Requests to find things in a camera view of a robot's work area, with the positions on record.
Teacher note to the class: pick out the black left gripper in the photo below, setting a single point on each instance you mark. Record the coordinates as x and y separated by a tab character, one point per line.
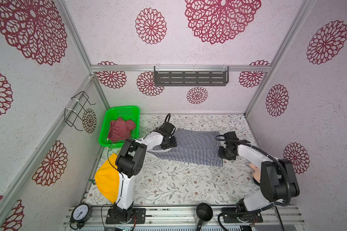
174	144

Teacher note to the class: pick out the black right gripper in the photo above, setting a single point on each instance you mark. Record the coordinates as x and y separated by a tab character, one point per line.
220	152

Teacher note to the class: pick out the blue white striped tank top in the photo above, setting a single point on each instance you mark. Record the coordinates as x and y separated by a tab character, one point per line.
194	147

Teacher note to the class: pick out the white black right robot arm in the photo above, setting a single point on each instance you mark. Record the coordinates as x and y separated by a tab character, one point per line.
278	183

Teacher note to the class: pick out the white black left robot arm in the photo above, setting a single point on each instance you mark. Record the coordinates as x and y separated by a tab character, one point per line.
131	157

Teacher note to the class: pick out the maroon tank top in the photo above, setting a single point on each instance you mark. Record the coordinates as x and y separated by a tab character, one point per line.
120	129

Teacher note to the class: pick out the plush doll toy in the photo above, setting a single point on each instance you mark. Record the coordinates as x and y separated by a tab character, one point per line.
256	174

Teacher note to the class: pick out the green plastic basket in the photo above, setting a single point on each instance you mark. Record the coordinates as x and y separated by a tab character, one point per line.
127	113

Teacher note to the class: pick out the yellow hat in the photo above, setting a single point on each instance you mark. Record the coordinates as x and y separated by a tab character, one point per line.
107	179

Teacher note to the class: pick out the round pressure gauge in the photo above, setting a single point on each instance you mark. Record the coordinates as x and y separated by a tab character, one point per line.
80	215

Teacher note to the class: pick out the grey wall shelf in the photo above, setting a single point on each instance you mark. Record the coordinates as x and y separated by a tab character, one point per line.
190	78

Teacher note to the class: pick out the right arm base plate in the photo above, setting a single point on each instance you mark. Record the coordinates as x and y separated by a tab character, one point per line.
232	216

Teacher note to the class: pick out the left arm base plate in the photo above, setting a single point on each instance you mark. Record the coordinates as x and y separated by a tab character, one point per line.
130	216

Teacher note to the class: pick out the black wire wall rack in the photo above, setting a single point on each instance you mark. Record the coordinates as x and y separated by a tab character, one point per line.
81	116

